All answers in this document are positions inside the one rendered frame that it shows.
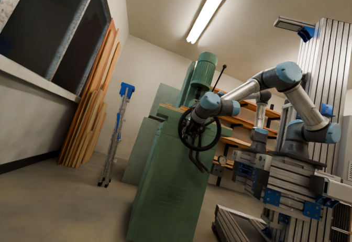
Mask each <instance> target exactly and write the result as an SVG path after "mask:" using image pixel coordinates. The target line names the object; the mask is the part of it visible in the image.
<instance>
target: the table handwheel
mask: <svg viewBox="0 0 352 242"><path fill-rule="evenodd" d="M195 108H196V106H195V107H191V108H189V109H187V110H186V111H185V112H184V113H183V114H182V116H181V117H180V119H179V123H178V134H179V137H180V139H181V141H182V142H183V144H184V145H185V146H186V147H188V148H189V149H191V150H194V151H207V150H209V149H211V148H213V147H214V146H215V145H216V144H217V142H218V141H219V139H220V136H221V132H222V127H221V122H220V120H219V118H218V117H213V118H214V119H213V120H211V121H210V122H208V123H206V124H204V125H203V124H202V125H201V128H200V130H199V147H196V146H193V145H191V144H190V143H188V142H187V140H186V139H184V136H183V137H182V123H183V121H184V120H186V119H187V118H186V116H187V115H188V114H189V113H190V112H191V111H192V109H195ZM215 121H216V124H217V134H216V137H215V139H214V140H213V141H212V142H211V143H210V144H209V145H207V146H205V147H201V135H202V133H203V132H205V127H206V126H208V125H209V124H211V123H213V122H215Z"/></svg>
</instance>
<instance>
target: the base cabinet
mask: <svg viewBox="0 0 352 242"><path fill-rule="evenodd" d="M189 150H190V149H189V148H188V147H186V146H185V145H184V144H183V142H182V141H181V140H180V139H178V138H175V137H172V136H168V135H165V134H162V133H156V135H155V138H154V141H153V144H152V147H151V150H150V153H149V156H148V159H147V162H146V165H145V168H144V171H143V174H142V177H141V180H140V183H139V186H138V189H137V192H136V196H135V199H134V202H133V207H132V210H131V215H130V220H129V225H128V230H127V235H126V240H131V241H135V242H192V241H193V237H194V233H195V229H196V226H197V222H198V218H199V214H200V210H201V207H202V203H203V199H204V194H205V191H206V187H207V183H208V179H209V176H210V173H207V172H206V171H205V172H204V173H202V172H201V171H200V170H199V169H198V168H197V167H196V165H195V164H194V163H193V162H192V161H191V160H190V158H189ZM215 152H216V151H215V150H213V149H209V150H207V151H200V155H199V159H200V160H201V161H202V162H203V163H204V164H205V165H206V166H207V167H208V168H209V169H210V170H211V168H212V164H213V160H214V156H215ZM204 170H205V169H204Z"/></svg>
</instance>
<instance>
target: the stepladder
mask: <svg viewBox="0 0 352 242"><path fill-rule="evenodd" d="M121 86H122V87H121V90H120V92H119V94H121V97H122V100H121V103H120V107H119V111H118V113H117V118H116V122H115V126H114V129H113V133H112V137H111V140H110V143H109V147H108V151H107V155H106V158H105V162H104V166H103V170H102V174H101V177H100V181H99V183H98V185H97V186H101V185H102V183H103V181H105V175H106V171H107V167H108V164H109V163H110V164H109V169H108V174H107V178H106V183H105V186H104V187H105V188H107V187H108V186H109V183H110V182H111V176H112V171H113V166H114V164H115V163H116V162H117V159H115V157H116V152H117V147H118V143H119V142H121V139H120V135H121V129H122V124H123V122H125V121H126V120H125V119H124V115H125V110H126V105H127V103H129V102H130V98H131V95H132V93H133V92H134V91H135V87H134V86H132V85H130V84H127V83H124V82H122V83H121ZM113 146H114V147H113ZM112 149H113V152H112ZM111 153H112V156H111ZM110 157H111V158H110Z"/></svg>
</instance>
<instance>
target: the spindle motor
mask: <svg viewBox="0 0 352 242"><path fill-rule="evenodd" d="M217 62H218V58H217V56H216V55H215V54H213V53H211V52H202V53H201V54H200V56H199V59H198V61H197V65H196V68H195V71H194V74H193V78H192V81H191V86H192V87H193V88H194V89H196V87H197V86H200V87H202V88H203V90H202V91H209V90H210V87H211V83H212V79H213V76H214V72H215V69H216V66H217Z"/></svg>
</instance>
